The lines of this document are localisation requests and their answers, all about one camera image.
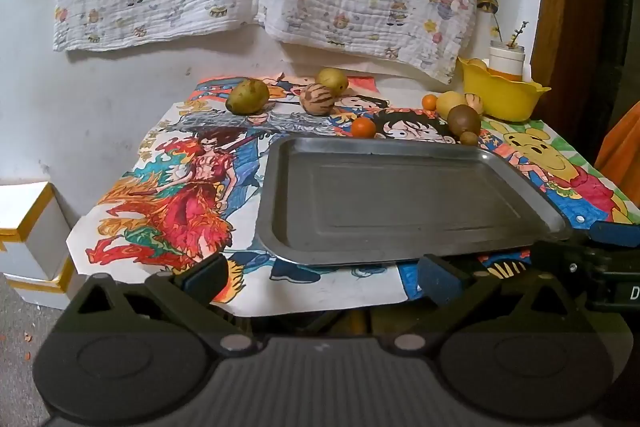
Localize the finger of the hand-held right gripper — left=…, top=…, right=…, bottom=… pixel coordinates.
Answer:
left=531, top=240, right=609, bottom=289
left=589, top=221, right=640, bottom=252

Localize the white box with yellow trim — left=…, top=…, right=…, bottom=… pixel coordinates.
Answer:
left=2, top=254, right=88, bottom=312
left=0, top=179, right=81, bottom=280

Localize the fiery warrior drawing sheet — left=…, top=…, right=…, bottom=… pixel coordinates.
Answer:
left=67, top=99, right=401, bottom=319

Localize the brown wooden frame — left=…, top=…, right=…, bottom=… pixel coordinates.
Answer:
left=530, top=0, right=608, bottom=158

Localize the white jar with orange band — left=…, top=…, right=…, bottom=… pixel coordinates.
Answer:
left=487, top=41, right=527, bottom=82

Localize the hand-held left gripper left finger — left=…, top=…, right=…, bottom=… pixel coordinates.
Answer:
left=64, top=253, right=261, bottom=356

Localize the large green pear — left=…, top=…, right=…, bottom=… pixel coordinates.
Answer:
left=225, top=78, right=271, bottom=115

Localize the metal baking tray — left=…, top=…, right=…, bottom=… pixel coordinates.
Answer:
left=255, top=134, right=573, bottom=268

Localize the yellow bear drawing sheet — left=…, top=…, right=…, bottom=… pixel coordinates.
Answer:
left=480, top=117, right=640, bottom=228

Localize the colourful cartoon characters drawing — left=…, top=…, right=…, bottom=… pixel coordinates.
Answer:
left=189, top=73, right=392, bottom=128

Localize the brown kiwi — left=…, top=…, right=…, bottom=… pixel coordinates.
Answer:
left=446, top=104, right=482, bottom=136

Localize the yellow plastic bowl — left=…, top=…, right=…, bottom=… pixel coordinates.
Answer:
left=456, top=56, right=552, bottom=122

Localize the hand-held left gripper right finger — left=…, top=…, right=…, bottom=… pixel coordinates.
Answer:
left=387, top=253, right=582, bottom=356

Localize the round yellow-green pear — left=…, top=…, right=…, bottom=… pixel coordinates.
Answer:
left=315, top=68, right=349, bottom=92

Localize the large striped pepino melon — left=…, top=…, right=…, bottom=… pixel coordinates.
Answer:
left=300, top=83, right=335, bottom=115

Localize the dry twig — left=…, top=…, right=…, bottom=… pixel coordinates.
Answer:
left=492, top=14, right=530, bottom=48

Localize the orange cloth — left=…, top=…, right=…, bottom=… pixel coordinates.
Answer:
left=594, top=99, right=640, bottom=202

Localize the smooth yellow fruit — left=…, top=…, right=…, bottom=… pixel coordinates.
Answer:
left=436, top=91, right=468, bottom=120

